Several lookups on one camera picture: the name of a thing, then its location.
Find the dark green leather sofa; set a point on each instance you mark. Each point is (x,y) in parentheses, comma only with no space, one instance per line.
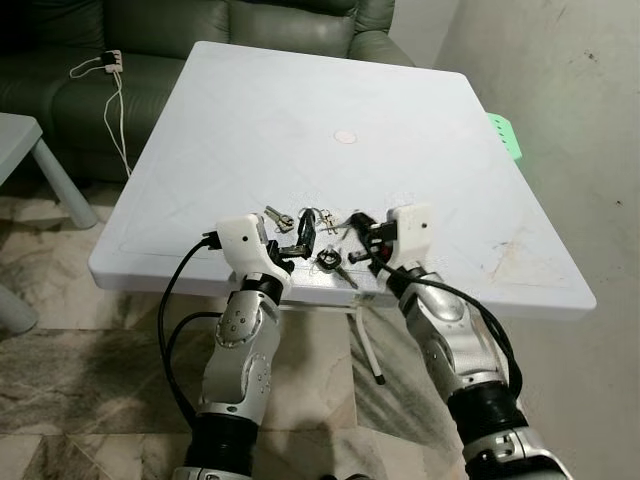
(200,25)

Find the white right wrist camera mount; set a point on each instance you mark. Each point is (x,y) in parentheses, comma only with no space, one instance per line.
(412,232)

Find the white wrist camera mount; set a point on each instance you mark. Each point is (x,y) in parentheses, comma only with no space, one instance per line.
(243,240)
(412,232)

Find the green plastic stool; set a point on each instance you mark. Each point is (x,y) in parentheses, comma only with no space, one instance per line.
(505,138)

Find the loose silver keys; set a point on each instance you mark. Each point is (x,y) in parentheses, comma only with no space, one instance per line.
(278,219)

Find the white folding table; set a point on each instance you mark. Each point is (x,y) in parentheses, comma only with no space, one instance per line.
(330,120)

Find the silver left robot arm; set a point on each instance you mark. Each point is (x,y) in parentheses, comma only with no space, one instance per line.
(240,355)

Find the grey side table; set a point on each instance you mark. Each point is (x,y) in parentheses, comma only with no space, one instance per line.
(20,135)

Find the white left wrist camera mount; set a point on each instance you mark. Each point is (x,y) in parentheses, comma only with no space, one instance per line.
(243,240)

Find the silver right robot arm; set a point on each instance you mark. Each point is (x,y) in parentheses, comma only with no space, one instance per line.
(465,350)

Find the key bunch with black fob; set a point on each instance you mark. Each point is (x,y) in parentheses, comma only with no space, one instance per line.
(331,260)

